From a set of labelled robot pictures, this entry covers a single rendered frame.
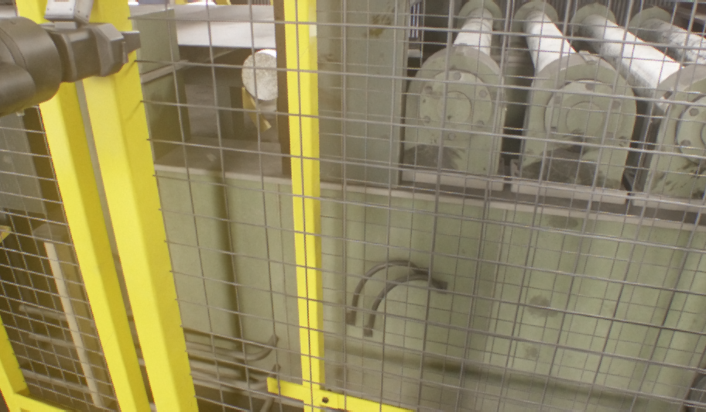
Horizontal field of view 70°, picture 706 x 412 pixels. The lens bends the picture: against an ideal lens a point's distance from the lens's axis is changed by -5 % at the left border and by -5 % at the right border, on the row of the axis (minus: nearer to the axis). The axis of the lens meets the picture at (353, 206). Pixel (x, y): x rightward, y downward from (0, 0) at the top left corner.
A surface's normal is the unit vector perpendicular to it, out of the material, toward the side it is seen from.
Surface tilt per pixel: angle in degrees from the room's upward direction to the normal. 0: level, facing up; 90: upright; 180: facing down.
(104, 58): 90
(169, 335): 90
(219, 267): 90
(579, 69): 90
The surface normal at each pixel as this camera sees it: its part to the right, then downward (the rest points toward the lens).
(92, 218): 0.95, 0.14
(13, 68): 0.33, -0.80
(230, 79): -0.25, 0.43
